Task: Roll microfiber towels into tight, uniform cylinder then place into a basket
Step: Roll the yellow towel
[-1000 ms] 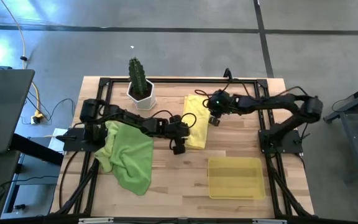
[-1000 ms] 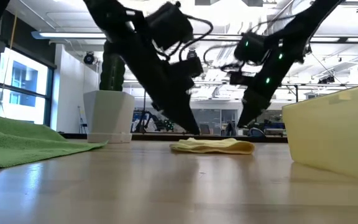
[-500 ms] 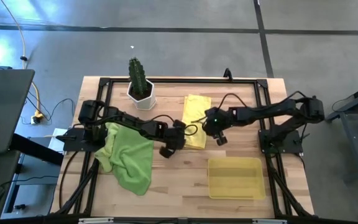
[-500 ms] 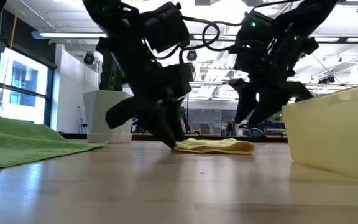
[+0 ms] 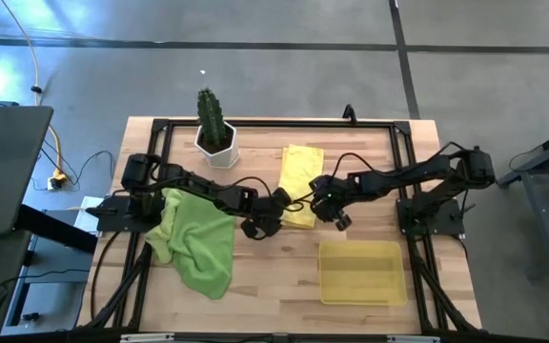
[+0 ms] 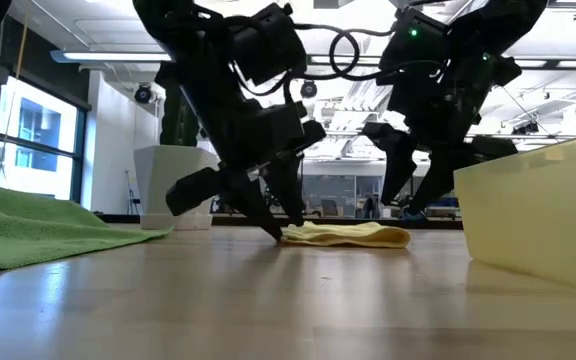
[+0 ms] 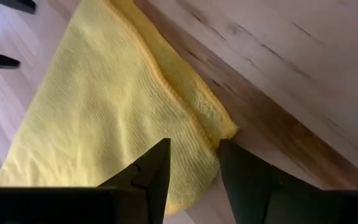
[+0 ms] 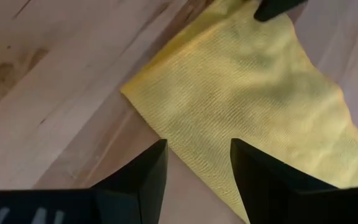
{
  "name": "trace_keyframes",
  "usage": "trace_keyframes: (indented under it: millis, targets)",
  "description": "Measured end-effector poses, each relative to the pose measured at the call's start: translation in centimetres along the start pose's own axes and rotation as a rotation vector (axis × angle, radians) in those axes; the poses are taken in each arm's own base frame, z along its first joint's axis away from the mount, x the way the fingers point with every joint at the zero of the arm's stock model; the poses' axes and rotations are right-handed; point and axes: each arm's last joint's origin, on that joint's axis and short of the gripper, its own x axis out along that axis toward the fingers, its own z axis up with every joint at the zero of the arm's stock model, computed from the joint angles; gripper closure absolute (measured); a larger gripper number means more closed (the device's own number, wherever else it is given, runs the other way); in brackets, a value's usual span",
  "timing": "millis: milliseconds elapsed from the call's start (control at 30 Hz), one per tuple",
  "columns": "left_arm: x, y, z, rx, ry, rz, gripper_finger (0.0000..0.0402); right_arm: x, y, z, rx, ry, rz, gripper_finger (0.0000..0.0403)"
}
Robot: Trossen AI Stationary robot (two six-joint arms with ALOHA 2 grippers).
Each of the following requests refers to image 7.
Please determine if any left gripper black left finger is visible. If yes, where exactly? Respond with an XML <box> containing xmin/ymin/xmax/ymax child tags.
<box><xmin>0</xmin><ymin>138</ymin><xmax>172</xmax><ymax>224</ymax></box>

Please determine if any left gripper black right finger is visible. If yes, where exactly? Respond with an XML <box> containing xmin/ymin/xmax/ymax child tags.
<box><xmin>218</xmin><ymin>139</ymin><xmax>358</xmax><ymax>224</ymax></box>

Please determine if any yellow microfiber towel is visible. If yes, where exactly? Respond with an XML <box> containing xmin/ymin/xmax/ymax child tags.
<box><xmin>0</xmin><ymin>0</ymin><xmax>239</xmax><ymax>216</ymax></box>

